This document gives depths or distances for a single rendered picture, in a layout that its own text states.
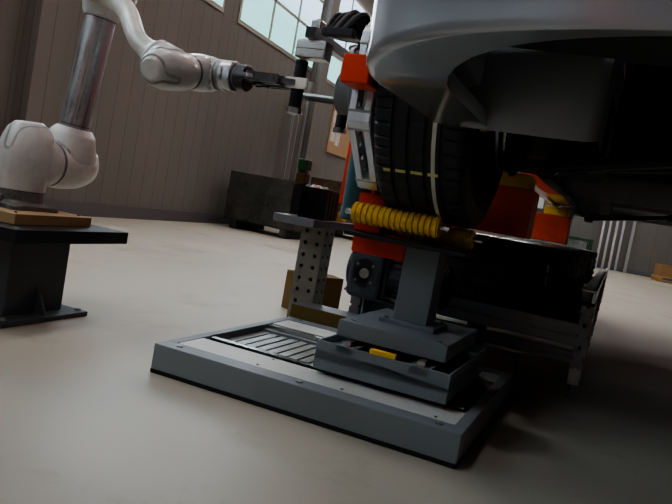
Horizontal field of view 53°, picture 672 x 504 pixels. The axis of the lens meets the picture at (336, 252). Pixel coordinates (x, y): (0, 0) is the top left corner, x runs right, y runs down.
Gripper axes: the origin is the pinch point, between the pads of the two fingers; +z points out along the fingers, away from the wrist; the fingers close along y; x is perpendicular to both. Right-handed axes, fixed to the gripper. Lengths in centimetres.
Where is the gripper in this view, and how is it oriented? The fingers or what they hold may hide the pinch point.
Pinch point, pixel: (299, 84)
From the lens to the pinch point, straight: 194.5
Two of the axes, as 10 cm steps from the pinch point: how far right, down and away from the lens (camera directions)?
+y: -3.8, 0.0, -9.3
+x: 1.8, -9.8, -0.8
